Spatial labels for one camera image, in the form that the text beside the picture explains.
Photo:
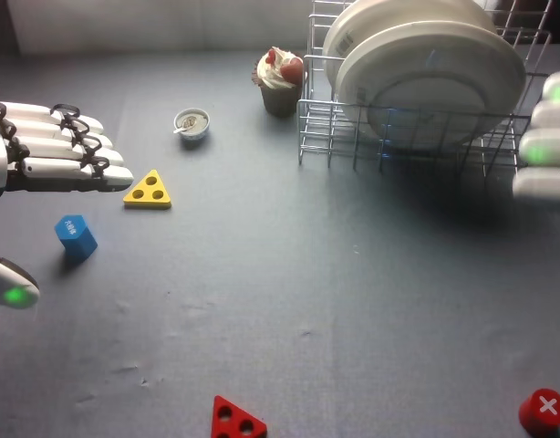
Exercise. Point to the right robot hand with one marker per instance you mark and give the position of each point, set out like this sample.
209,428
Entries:
549,146

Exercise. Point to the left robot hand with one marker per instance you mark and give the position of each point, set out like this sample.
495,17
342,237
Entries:
47,150

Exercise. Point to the white plate with leaf print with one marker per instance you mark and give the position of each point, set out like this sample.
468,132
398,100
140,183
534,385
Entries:
426,82
376,18

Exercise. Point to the blue hexagonal block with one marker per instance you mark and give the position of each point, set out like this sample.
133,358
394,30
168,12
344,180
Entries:
77,244

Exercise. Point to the yellow triangle block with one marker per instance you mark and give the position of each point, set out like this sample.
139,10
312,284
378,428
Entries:
148,201

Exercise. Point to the small white spoon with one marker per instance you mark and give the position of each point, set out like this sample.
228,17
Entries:
184,128

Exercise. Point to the small bowl green soup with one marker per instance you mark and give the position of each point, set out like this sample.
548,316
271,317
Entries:
195,133

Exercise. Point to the white sheet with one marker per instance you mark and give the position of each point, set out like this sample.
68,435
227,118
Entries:
125,23

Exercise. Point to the toy cupcake with strawberries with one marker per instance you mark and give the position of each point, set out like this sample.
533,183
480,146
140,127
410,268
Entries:
280,86

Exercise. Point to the grey table cloth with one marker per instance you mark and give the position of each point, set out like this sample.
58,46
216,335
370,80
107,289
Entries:
262,296

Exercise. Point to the red cylinder with white cross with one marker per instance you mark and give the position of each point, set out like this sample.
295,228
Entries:
535,417

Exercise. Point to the red triangle block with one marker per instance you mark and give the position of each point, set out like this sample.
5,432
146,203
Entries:
234,420

